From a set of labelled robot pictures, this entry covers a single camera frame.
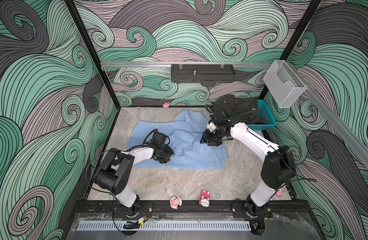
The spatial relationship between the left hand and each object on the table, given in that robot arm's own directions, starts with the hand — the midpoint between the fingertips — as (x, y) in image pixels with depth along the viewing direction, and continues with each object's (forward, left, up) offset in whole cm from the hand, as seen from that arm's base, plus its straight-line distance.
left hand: (175, 153), depth 91 cm
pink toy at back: (+43, +9, +1) cm, 44 cm away
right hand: (+2, -17, +11) cm, 20 cm away
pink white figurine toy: (-27, -1, +1) cm, 27 cm away
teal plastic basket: (+34, -66, +5) cm, 74 cm away
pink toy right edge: (-22, -56, +1) cm, 60 cm away
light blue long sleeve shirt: (+13, -6, +2) cm, 14 cm away
